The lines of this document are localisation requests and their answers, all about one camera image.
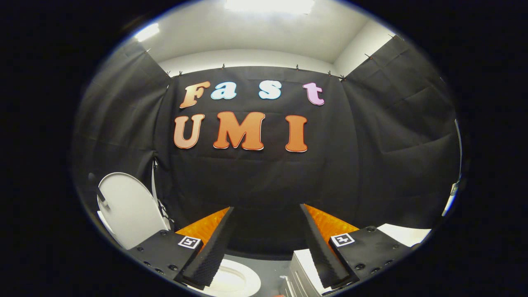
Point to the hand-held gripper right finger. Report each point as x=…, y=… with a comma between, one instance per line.
x=321, y=251

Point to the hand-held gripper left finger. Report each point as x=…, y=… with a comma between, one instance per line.
x=212, y=247

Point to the white toilet lid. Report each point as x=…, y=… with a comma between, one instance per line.
x=132, y=210

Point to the white toilet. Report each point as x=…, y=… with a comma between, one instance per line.
x=241, y=280

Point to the white drawer cabinet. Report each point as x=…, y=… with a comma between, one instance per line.
x=402, y=234

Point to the black backdrop cloth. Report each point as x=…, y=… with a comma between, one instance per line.
x=255, y=177

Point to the white pipe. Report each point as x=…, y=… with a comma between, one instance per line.
x=153, y=181

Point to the ceiling light panel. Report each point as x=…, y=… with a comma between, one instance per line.
x=268, y=5

